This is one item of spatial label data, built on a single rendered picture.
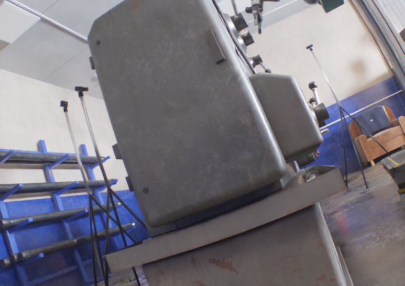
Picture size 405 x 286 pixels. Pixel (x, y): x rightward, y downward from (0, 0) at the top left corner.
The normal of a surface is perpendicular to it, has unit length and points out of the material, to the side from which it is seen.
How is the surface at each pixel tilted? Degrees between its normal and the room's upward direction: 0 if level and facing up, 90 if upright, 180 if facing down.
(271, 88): 90
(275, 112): 90
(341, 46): 90
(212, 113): 90
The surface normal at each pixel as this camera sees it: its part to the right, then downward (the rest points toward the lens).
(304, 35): -0.33, -0.07
